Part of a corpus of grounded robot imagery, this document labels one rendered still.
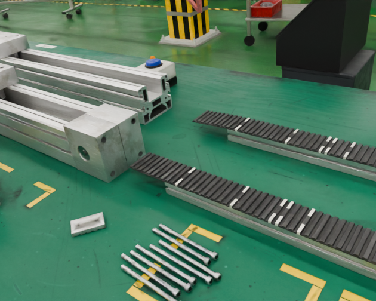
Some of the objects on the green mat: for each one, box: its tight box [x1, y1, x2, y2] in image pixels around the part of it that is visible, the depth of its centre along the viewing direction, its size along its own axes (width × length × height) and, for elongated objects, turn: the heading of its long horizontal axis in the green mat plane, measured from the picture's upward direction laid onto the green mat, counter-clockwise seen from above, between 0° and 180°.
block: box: [63, 103, 146, 183], centre depth 71 cm, size 9×12×10 cm
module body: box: [0, 83, 98, 168], centre depth 95 cm, size 80×10×8 cm, turn 62°
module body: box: [0, 48, 172, 125], centre depth 107 cm, size 80×10×8 cm, turn 62°
